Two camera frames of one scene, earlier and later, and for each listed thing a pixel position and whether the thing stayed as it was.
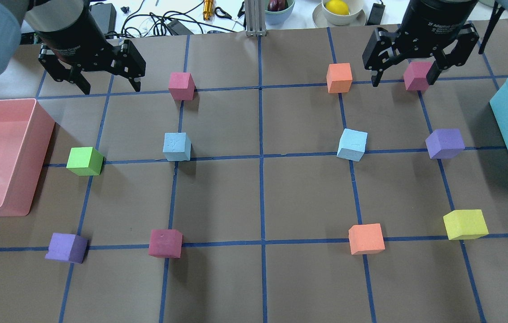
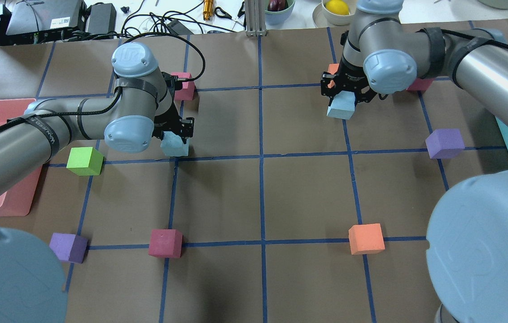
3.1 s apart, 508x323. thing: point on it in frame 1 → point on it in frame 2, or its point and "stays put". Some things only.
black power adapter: [106, 15] stays put
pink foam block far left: [181, 86] stays put
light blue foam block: [352, 145] → [342, 106]
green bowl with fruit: [277, 11] stays put
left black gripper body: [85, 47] → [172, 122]
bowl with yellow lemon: [339, 13] stays put
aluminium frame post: [255, 18] stays put
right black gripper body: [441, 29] → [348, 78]
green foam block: [85, 161] stays put
